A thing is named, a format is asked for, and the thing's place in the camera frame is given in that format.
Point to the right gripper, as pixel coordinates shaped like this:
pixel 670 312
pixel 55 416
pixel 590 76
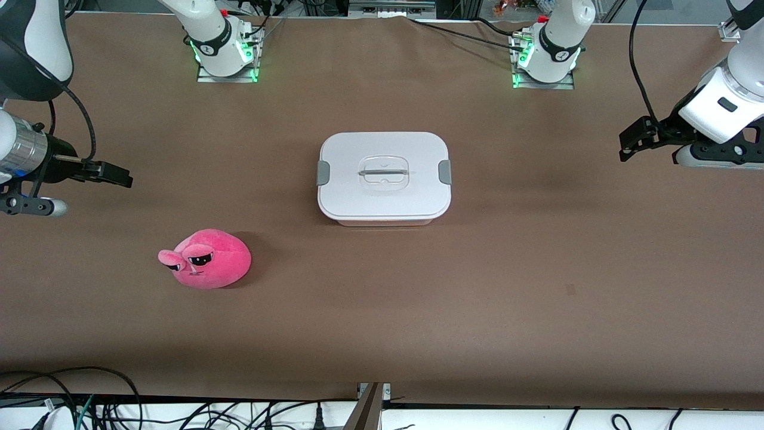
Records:
pixel 58 161

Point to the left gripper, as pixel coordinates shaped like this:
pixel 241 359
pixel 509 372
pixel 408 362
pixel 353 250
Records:
pixel 667 129

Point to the pink plush toy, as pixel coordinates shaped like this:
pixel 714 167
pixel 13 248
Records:
pixel 221 257

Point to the white box lid grey clips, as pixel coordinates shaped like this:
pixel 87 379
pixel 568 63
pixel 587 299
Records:
pixel 358 203

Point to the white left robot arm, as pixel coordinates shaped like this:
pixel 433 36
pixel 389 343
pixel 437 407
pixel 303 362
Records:
pixel 549 70

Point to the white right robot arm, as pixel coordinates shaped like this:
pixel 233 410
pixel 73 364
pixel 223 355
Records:
pixel 221 63

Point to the pink plastic box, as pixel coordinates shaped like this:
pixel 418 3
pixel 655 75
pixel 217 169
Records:
pixel 385 223

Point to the small orange object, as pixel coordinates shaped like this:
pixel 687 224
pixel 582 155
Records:
pixel 500 7

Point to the brown table cover sheet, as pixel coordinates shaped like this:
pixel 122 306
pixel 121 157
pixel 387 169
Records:
pixel 537 328

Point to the black power plug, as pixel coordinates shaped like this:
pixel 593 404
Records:
pixel 319 421

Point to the aluminium profile beam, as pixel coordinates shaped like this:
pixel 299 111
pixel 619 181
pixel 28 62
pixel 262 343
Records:
pixel 370 412

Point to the black left camera mount bracket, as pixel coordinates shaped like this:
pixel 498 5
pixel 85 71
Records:
pixel 716 146

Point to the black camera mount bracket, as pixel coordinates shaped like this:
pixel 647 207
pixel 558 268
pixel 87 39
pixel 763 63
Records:
pixel 24 206
pixel 716 146

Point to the black right camera mount bracket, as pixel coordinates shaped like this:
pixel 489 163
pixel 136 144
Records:
pixel 24 206

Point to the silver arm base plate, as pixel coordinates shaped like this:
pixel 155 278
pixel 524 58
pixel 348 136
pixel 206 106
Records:
pixel 206 77
pixel 567 85

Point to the aluminium frame post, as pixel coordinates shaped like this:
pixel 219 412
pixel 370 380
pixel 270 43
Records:
pixel 729 31

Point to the aluminium frame rail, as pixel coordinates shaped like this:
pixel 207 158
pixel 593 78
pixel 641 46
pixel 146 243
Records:
pixel 391 7

